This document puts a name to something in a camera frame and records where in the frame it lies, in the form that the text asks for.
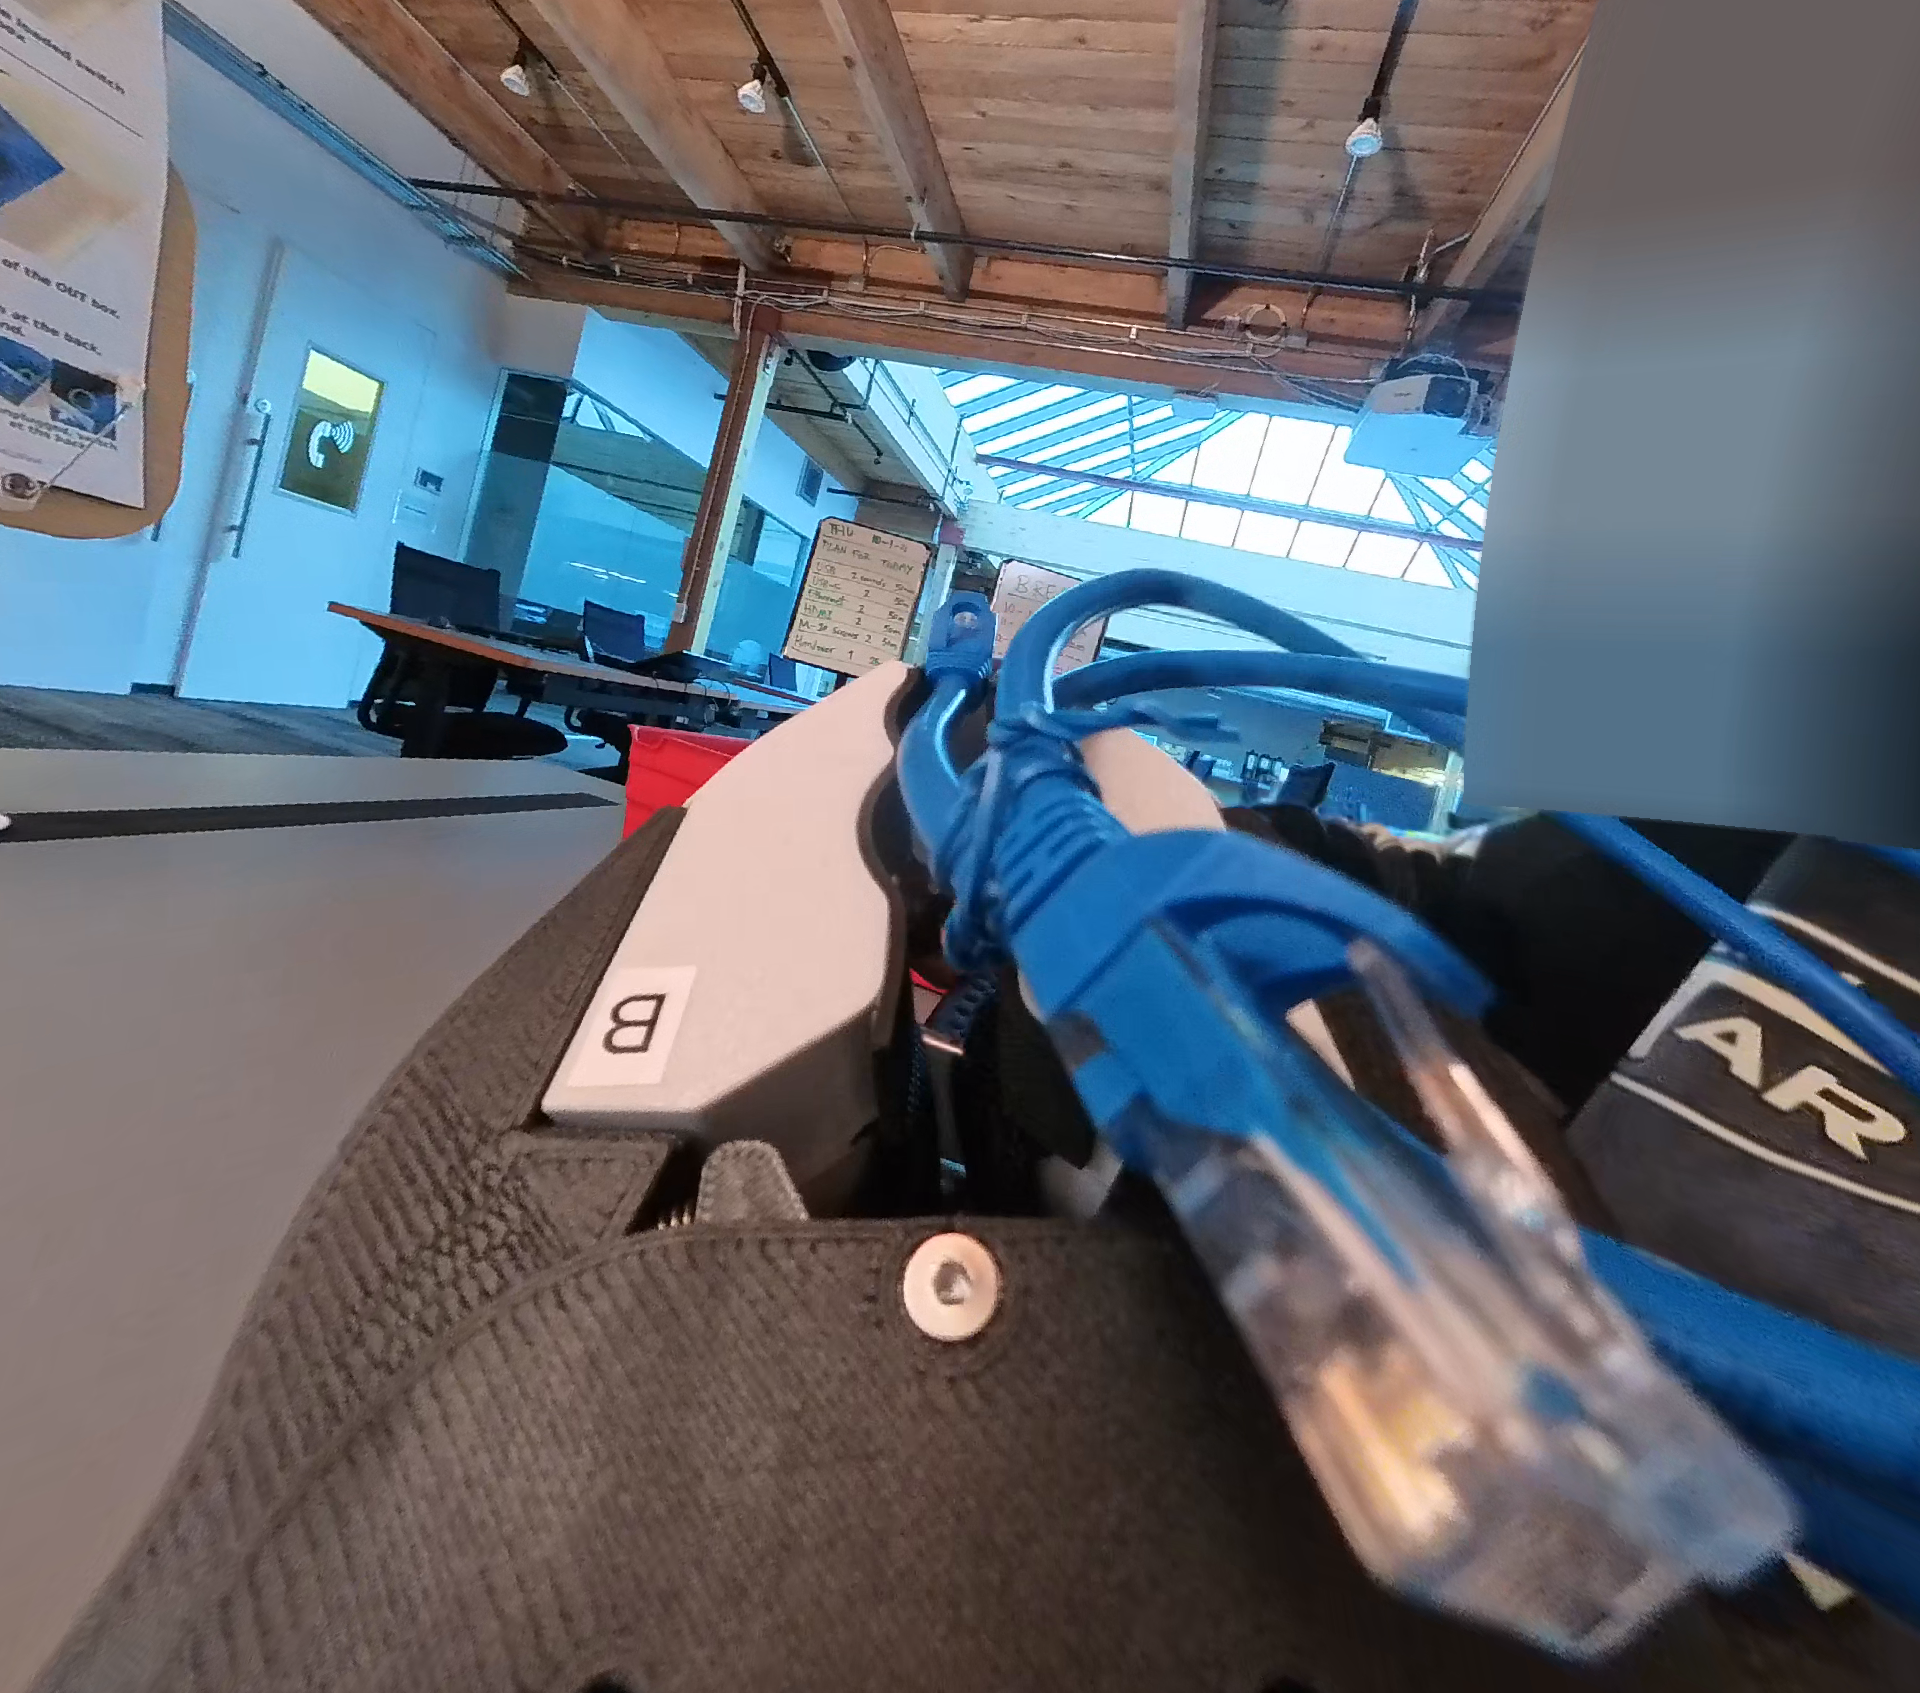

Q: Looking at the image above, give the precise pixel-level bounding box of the instruction poster board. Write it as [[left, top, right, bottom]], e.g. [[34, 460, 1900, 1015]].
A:
[[0, 0, 200, 541]]

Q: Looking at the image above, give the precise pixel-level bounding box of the blue ethernet cable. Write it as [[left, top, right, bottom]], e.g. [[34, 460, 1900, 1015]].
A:
[[894, 568, 1920, 1658]]

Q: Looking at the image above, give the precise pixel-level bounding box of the red plastic bin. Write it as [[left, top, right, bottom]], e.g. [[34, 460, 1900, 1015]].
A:
[[622, 722, 753, 843]]

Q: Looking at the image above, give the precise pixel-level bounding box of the phone symbol wall sign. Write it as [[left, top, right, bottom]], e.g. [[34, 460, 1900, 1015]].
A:
[[278, 343, 386, 511]]

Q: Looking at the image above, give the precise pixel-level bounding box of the white ceiling unit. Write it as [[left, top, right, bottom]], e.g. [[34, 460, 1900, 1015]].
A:
[[1337, 355, 1503, 474]]

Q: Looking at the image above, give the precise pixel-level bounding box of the wooden office desk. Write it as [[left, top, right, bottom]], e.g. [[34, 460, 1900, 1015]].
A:
[[327, 541, 818, 760]]

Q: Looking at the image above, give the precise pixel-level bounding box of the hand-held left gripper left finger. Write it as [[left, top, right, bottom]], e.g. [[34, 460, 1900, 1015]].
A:
[[534, 660, 917, 1152]]

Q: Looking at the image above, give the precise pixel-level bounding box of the person's right forearm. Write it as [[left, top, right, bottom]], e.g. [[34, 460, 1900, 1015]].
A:
[[1220, 802, 1794, 1115]]

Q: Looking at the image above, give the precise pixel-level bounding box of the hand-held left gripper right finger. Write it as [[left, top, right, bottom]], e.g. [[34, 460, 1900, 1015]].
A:
[[1085, 734, 1227, 843]]

